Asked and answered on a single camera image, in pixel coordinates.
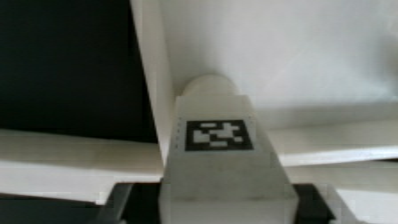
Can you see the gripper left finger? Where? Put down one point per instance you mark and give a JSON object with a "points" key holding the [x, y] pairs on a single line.
{"points": [[132, 205]]}

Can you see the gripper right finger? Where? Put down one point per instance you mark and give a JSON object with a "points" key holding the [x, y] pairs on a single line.
{"points": [[313, 211]]}

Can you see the white square table top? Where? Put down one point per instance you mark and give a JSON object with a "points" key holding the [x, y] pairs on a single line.
{"points": [[308, 53]]}

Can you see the white u-shaped obstacle fence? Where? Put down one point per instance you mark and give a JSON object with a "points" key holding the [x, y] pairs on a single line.
{"points": [[68, 167]]}

